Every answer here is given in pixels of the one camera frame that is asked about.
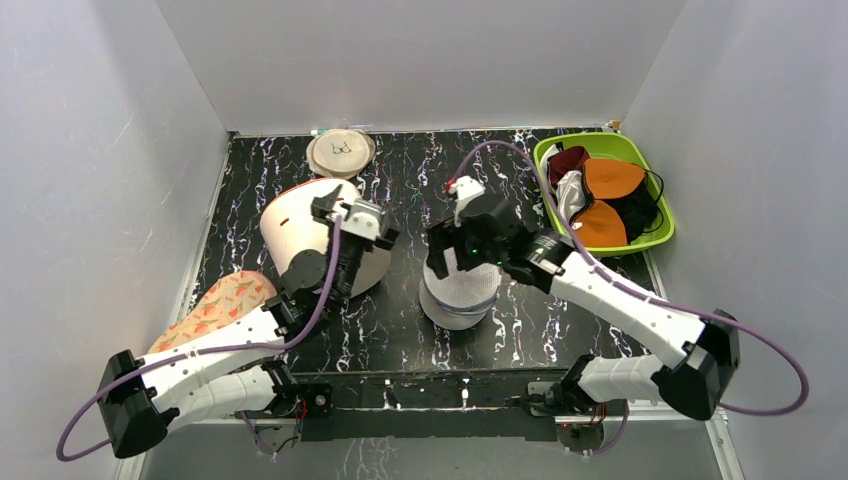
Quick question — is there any white mesh laundry bag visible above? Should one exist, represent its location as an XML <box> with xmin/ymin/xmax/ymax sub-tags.
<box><xmin>419</xmin><ymin>249</ymin><xmax>502</xmax><ymax>330</ymax></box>

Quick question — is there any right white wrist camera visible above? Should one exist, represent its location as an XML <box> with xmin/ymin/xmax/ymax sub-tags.
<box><xmin>447</xmin><ymin>176</ymin><xmax>486</xmax><ymax>226</ymax></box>

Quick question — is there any white cloth in basin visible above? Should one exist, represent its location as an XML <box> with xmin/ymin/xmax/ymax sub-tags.
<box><xmin>555</xmin><ymin>170</ymin><xmax>592</xmax><ymax>225</ymax></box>

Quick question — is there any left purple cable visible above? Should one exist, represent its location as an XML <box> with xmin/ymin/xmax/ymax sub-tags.
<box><xmin>55</xmin><ymin>215</ymin><xmax>346</xmax><ymax>463</ymax></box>

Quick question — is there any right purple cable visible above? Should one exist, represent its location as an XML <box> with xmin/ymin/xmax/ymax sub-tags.
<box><xmin>450</xmin><ymin>140</ymin><xmax>811</xmax><ymax>457</ymax></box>

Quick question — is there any small beige round bra bag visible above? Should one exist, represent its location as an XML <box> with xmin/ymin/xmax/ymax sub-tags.
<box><xmin>306</xmin><ymin>129</ymin><xmax>376</xmax><ymax>180</ymax></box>

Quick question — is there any pink floral flat laundry bag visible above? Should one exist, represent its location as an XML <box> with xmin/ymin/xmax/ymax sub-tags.
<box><xmin>148</xmin><ymin>270</ymin><xmax>277</xmax><ymax>353</ymax></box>

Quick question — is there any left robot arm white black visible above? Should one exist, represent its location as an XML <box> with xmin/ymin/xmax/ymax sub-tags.
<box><xmin>97</xmin><ymin>179</ymin><xmax>398</xmax><ymax>459</ymax></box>

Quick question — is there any dark red bra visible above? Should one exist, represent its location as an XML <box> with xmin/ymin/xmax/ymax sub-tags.
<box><xmin>547</xmin><ymin>146</ymin><xmax>590</xmax><ymax>187</ymax></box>

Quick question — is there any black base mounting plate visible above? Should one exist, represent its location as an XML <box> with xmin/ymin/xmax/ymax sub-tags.
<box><xmin>237</xmin><ymin>370</ymin><xmax>629</xmax><ymax>444</ymax></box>

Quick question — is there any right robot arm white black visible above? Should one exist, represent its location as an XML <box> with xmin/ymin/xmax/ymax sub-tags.
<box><xmin>426</xmin><ymin>193</ymin><xmax>739</xmax><ymax>421</ymax></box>

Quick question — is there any orange black bra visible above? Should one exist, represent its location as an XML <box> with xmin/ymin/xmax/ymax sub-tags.
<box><xmin>570</xmin><ymin>158</ymin><xmax>664</xmax><ymax>249</ymax></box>

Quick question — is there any purple cable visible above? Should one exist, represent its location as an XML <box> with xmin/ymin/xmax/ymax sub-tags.
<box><xmin>450</xmin><ymin>140</ymin><xmax>811</xmax><ymax>457</ymax></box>
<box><xmin>55</xmin><ymin>215</ymin><xmax>346</xmax><ymax>463</ymax></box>

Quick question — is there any large beige cylindrical laundry bag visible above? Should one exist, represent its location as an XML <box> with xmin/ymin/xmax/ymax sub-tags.
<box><xmin>260</xmin><ymin>178</ymin><xmax>391</xmax><ymax>300</ymax></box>

